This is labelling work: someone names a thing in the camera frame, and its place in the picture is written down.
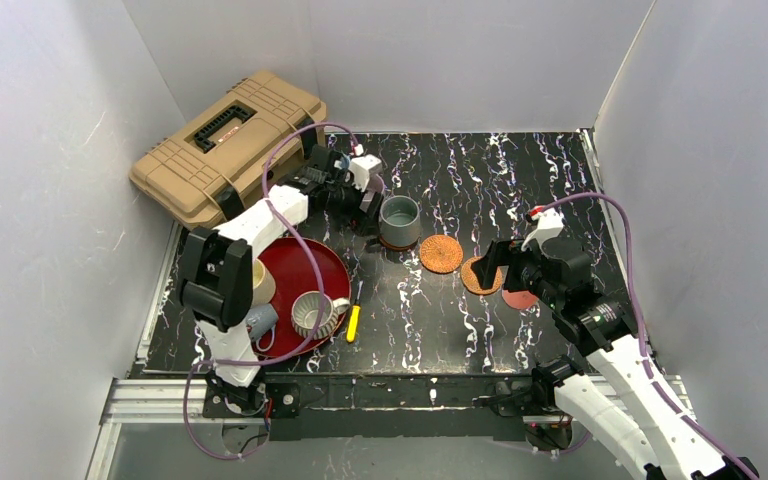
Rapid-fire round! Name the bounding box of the woven rattan coaster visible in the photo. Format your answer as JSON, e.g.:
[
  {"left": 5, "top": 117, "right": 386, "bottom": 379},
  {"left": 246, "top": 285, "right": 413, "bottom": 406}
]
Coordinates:
[
  {"left": 419, "top": 234, "right": 463, "bottom": 274},
  {"left": 460, "top": 256, "right": 504, "bottom": 295}
]

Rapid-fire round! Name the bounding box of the red apple coaster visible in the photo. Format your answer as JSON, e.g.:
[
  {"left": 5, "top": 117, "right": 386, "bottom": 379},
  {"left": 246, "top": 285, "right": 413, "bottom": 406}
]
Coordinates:
[{"left": 502, "top": 290, "right": 539, "bottom": 310}]

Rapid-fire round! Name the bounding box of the dark grey mug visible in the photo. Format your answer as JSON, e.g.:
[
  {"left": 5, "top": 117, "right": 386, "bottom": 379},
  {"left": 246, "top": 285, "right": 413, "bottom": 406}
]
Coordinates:
[{"left": 379, "top": 195, "right": 421, "bottom": 246}]

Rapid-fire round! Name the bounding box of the cream yellow mug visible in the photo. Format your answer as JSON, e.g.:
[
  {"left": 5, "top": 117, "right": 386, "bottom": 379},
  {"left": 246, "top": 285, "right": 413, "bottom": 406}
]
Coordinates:
[{"left": 252, "top": 259, "right": 276, "bottom": 307}]

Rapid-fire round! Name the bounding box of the ribbed beige mug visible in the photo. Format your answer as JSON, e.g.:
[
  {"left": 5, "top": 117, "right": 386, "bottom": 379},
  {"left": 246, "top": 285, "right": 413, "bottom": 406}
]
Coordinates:
[{"left": 291, "top": 291, "right": 351, "bottom": 340}]

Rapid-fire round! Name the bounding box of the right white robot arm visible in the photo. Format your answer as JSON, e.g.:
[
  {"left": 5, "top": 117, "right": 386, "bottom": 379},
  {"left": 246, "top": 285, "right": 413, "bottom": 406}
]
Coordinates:
[{"left": 469, "top": 238, "right": 759, "bottom": 479}]

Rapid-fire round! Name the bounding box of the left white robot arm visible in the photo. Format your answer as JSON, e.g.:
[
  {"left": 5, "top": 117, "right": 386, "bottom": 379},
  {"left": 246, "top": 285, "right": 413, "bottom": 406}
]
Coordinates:
[{"left": 177, "top": 145, "right": 383, "bottom": 389}]

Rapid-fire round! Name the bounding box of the red round tray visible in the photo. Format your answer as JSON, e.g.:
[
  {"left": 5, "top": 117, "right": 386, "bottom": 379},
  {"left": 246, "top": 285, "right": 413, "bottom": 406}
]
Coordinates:
[{"left": 255, "top": 237, "right": 352, "bottom": 358}]

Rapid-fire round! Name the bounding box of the tan plastic toolbox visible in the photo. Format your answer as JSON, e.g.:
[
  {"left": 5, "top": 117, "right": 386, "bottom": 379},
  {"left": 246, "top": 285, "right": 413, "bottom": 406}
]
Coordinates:
[{"left": 129, "top": 70, "right": 327, "bottom": 229}]

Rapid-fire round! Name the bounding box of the small white grey mug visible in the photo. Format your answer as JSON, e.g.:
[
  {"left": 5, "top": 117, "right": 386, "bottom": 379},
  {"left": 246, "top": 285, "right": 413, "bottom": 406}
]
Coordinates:
[{"left": 245, "top": 303, "right": 278, "bottom": 353}]

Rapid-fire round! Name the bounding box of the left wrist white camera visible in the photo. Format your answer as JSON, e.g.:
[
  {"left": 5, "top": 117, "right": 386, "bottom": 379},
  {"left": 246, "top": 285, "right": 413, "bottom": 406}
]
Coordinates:
[{"left": 348, "top": 154, "right": 383, "bottom": 191}]

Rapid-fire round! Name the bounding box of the wrist white camera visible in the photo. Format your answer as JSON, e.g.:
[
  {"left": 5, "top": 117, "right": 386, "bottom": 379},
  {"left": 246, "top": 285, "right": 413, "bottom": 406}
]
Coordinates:
[
  {"left": 521, "top": 206, "right": 564, "bottom": 252},
  {"left": 348, "top": 154, "right": 383, "bottom": 191}
]

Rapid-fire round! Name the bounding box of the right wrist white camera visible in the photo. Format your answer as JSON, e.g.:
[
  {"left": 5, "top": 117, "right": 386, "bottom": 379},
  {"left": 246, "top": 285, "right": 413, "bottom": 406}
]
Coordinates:
[{"left": 521, "top": 206, "right": 564, "bottom": 252}]

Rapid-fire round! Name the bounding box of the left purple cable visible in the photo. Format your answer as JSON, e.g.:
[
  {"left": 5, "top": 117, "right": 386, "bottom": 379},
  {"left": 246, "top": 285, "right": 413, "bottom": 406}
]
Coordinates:
[{"left": 182, "top": 121, "right": 385, "bottom": 462}]

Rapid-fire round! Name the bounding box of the purple cable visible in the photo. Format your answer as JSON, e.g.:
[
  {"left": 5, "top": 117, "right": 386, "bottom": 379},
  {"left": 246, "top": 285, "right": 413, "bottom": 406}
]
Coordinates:
[
  {"left": 529, "top": 192, "right": 756, "bottom": 480},
  {"left": 182, "top": 121, "right": 385, "bottom": 462}
]

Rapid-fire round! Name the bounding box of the yellow handled screwdriver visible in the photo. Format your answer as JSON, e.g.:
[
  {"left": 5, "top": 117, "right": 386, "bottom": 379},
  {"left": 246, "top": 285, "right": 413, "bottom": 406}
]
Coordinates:
[{"left": 346, "top": 280, "right": 364, "bottom": 344}]

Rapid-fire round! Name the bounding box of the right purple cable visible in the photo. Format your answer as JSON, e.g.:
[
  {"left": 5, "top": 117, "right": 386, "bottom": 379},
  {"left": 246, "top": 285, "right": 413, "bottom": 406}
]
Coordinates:
[{"left": 529, "top": 192, "right": 756, "bottom": 480}]

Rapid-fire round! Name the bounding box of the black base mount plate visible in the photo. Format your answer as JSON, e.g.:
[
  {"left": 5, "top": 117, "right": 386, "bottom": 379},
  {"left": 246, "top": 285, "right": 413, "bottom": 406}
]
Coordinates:
[{"left": 202, "top": 382, "right": 301, "bottom": 419}]

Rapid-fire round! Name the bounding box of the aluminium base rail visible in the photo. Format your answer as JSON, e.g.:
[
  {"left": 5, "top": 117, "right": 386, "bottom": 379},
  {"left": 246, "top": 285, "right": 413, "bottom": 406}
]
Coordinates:
[{"left": 85, "top": 374, "right": 717, "bottom": 480}]

